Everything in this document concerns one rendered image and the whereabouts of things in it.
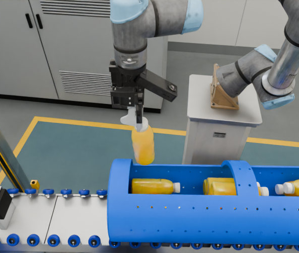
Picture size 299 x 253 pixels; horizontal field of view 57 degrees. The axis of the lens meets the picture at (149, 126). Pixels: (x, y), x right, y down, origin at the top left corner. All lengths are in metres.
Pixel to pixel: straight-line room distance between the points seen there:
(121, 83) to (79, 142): 2.05
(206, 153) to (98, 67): 1.53
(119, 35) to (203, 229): 0.62
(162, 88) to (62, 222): 0.74
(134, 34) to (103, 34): 1.87
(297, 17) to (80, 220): 1.01
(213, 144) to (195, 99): 0.24
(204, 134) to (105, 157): 1.38
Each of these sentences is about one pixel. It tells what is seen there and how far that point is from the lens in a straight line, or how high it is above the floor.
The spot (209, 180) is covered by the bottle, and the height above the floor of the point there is 1.13.
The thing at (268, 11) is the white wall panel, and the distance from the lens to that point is 3.73.
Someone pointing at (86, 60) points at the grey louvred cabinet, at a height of 0.60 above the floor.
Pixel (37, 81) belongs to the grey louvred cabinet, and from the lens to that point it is 3.01.
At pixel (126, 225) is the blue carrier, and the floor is 1.16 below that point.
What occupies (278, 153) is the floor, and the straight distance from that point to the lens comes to 2.80.
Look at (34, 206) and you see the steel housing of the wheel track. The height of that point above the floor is 0.93.
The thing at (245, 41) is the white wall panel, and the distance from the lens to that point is 3.86.
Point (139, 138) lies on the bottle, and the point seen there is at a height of 1.38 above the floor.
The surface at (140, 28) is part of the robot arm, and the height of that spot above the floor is 1.72.
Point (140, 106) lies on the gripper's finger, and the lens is 0.69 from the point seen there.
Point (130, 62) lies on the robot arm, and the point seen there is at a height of 1.65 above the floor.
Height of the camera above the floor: 1.98
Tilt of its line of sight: 46 degrees down
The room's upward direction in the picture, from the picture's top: straight up
